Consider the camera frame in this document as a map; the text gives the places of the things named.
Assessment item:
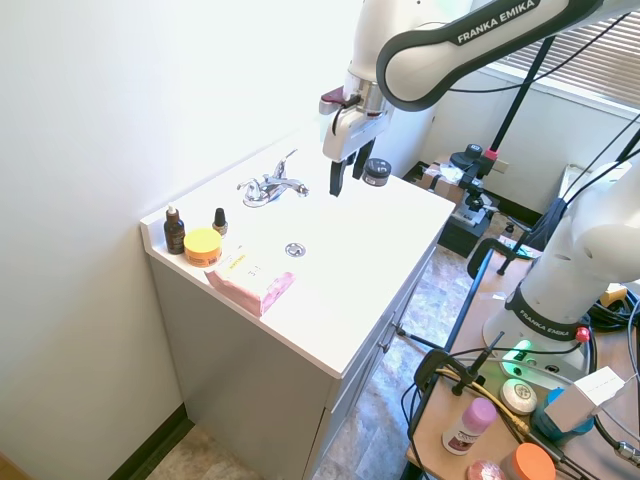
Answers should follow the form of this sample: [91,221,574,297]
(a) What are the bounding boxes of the window blinds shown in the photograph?
[482,0,640,119]

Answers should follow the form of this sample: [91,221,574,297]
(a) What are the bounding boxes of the pink cap deodorant stick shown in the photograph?
[441,397,498,457]

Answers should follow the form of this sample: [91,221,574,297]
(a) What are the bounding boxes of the yellow lid orange jar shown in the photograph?
[183,227,223,268]

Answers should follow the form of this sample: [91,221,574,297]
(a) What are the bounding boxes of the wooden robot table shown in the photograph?
[405,244,640,480]

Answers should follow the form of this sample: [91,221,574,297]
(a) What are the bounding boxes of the brown cardboard box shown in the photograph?
[417,160,474,200]

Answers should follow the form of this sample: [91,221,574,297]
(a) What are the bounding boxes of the dark red wrist camera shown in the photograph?
[319,85,362,117]

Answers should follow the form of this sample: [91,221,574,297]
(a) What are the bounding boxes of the black tripod head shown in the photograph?
[448,143,501,214]

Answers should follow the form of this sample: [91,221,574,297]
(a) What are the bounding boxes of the black camera stand pole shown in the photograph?
[482,36,554,174]

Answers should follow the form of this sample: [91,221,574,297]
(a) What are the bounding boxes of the black cable bundle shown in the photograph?
[584,282,640,331]

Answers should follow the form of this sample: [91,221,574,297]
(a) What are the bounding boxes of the dark round jar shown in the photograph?
[362,157,393,188]

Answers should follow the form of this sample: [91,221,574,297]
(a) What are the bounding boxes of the chrome sink faucet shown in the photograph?
[236,149,311,209]

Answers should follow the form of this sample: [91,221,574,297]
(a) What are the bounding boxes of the brown dropper bottle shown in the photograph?
[163,201,187,256]

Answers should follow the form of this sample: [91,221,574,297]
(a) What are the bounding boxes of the round white tin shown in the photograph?
[499,378,539,416]

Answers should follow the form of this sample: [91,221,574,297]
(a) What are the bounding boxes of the white cardboard box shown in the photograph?
[543,365,627,432]

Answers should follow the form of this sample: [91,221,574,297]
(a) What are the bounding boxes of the blue container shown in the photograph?
[530,387,596,446]

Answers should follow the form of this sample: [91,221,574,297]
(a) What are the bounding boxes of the pink soap packet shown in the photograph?
[204,253,295,317]

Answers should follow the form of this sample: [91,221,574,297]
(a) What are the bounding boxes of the black table clamp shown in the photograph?
[468,237,544,280]
[414,330,505,399]

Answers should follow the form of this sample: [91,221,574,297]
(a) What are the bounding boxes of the grey vanity cabinet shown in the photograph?
[139,124,457,480]

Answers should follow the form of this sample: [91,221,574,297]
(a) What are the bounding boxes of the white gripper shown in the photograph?
[321,104,392,198]

